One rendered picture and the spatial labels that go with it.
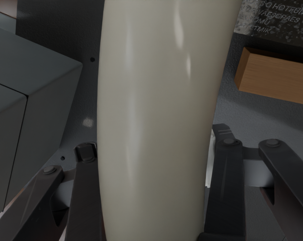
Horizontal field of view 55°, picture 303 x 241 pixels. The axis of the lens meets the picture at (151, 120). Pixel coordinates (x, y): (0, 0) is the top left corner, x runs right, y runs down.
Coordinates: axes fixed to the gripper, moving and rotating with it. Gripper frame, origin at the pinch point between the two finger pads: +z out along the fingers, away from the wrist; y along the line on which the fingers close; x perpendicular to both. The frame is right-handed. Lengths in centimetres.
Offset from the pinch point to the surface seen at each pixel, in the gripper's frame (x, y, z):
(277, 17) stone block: 4.8, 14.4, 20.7
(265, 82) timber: -17, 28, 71
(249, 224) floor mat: -82, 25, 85
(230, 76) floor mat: -17, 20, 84
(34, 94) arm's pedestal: -7, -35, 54
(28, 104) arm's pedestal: -9, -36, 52
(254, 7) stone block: 6.4, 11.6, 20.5
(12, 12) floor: 16, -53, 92
